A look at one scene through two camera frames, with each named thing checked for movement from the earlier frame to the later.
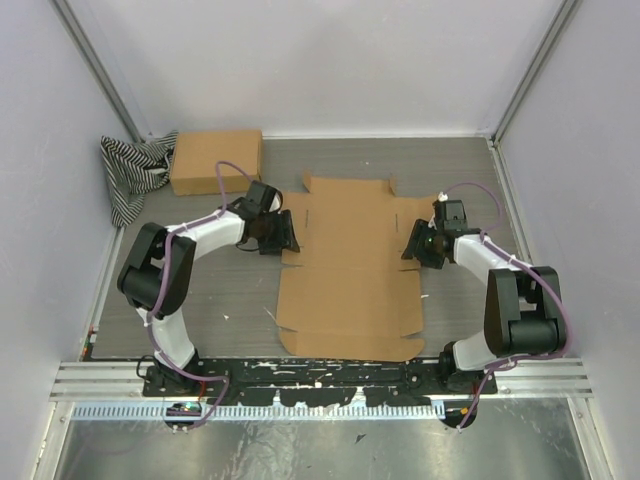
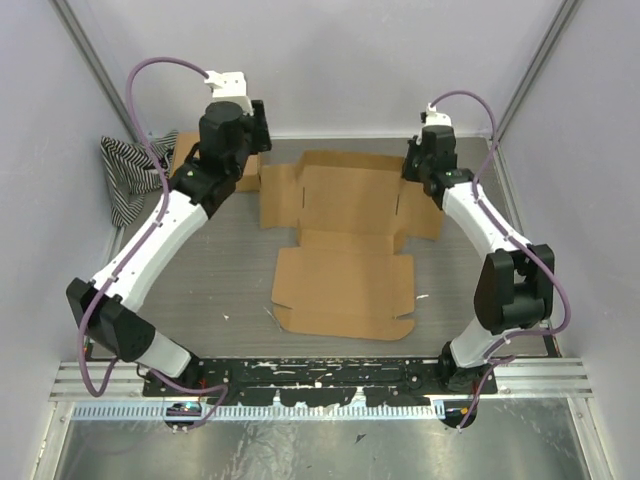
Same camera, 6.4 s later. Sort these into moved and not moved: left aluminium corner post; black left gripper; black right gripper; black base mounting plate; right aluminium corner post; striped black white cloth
Moved: black right gripper; black left gripper
Not moved: black base mounting plate; left aluminium corner post; right aluminium corner post; striped black white cloth
